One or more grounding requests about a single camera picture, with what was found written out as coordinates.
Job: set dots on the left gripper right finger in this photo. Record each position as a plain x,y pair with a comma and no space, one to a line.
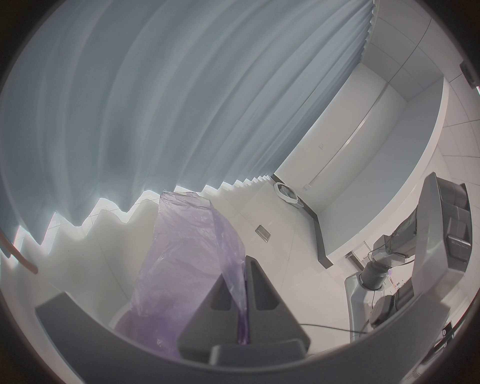
275,322

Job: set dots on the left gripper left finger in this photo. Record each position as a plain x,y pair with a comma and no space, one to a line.
195,330

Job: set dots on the purple plastic bag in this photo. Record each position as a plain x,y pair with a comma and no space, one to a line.
180,262

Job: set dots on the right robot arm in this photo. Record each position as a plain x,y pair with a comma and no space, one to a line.
431,232

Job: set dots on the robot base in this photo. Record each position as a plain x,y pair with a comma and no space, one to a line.
352,303

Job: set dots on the white trash bin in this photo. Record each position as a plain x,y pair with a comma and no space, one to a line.
287,194

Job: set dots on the pale blue curtain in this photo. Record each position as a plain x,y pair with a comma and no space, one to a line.
150,93

